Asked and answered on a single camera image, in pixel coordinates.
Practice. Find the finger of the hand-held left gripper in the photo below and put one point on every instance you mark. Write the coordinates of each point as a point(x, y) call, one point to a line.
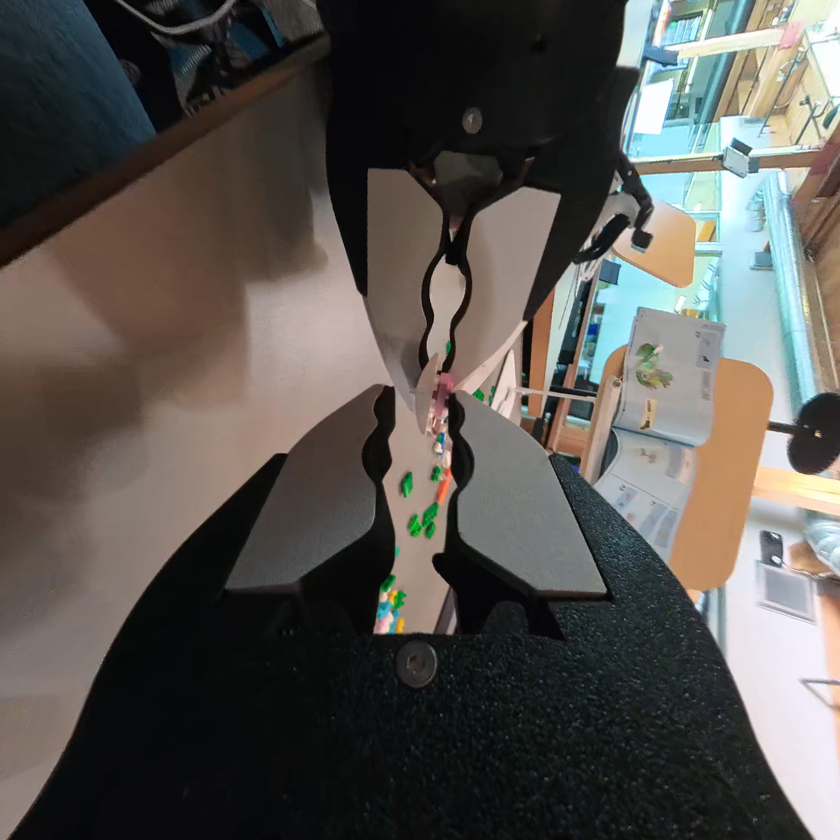
point(397, 262)
point(512, 262)

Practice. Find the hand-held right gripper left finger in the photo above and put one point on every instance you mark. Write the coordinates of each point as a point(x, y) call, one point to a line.
point(315, 499)

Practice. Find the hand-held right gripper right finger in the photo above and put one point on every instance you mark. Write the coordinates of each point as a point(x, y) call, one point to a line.
point(525, 518)

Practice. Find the pink lego flower piece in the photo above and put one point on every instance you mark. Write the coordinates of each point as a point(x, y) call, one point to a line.
point(445, 387)

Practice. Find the tan round lego plate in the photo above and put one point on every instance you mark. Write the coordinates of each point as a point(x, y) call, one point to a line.
point(426, 394)

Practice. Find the pile of loose lego pieces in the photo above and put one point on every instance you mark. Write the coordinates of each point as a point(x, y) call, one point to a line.
point(430, 515)

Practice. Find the cluster of pastel lego pieces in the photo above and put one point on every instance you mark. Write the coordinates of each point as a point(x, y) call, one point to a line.
point(390, 607)

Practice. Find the lego instruction booklet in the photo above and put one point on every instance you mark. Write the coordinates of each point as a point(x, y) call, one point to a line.
point(669, 374)

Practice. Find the wooden table divider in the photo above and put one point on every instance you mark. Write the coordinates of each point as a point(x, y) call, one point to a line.
point(541, 354)

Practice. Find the white and black pistol grip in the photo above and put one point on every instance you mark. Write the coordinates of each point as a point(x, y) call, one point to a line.
point(620, 208)

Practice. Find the white rounded plastic board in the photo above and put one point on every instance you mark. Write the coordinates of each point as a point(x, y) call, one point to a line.
point(508, 384)

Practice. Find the rounded wooden panel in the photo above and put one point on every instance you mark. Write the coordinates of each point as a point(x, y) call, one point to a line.
point(663, 243)

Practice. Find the black smartphone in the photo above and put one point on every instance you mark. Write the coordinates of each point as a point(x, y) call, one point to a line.
point(772, 548)

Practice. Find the black round knob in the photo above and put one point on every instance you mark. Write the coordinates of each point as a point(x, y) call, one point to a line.
point(814, 433)

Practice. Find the person's leg in blue jeans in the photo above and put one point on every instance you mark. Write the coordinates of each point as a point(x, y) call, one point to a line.
point(59, 98)

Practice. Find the silver ventilation duct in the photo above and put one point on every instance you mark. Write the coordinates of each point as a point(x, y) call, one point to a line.
point(787, 282)

